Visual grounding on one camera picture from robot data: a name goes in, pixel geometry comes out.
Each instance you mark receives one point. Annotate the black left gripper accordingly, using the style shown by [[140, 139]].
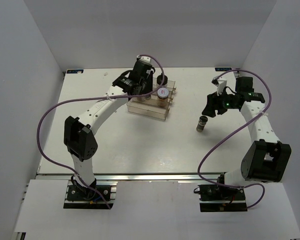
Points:
[[149, 88]]

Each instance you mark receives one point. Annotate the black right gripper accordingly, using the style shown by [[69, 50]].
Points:
[[213, 103]]

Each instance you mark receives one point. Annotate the black-cap pepper grinder bottle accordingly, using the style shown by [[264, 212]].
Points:
[[201, 123]]

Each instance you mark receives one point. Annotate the white granule shaker bottle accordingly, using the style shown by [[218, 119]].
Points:
[[161, 80]]

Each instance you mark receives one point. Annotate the white-lid brown sauce jar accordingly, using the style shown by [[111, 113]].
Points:
[[162, 95]]

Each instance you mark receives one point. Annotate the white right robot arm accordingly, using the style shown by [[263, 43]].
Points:
[[267, 157]]

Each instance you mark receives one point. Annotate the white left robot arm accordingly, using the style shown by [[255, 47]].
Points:
[[80, 131]]

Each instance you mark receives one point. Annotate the clear tiered acrylic organizer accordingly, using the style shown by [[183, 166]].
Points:
[[149, 107]]

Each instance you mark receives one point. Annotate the dark logo sticker right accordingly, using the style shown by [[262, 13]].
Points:
[[222, 69]]

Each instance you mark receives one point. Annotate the dark logo sticker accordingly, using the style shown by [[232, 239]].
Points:
[[74, 71], [222, 69]]

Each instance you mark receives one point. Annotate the dark logo sticker left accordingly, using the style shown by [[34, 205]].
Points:
[[74, 71]]

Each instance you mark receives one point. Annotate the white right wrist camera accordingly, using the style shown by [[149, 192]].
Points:
[[220, 83]]

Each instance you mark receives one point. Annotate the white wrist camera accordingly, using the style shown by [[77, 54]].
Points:
[[144, 58], [220, 83]]

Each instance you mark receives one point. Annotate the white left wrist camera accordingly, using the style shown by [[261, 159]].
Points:
[[144, 58]]

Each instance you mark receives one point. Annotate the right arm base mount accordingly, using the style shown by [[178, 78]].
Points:
[[218, 199]]

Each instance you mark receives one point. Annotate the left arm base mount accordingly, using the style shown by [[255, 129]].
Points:
[[81, 197]]

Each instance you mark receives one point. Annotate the aluminium table rail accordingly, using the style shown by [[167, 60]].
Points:
[[127, 177]]

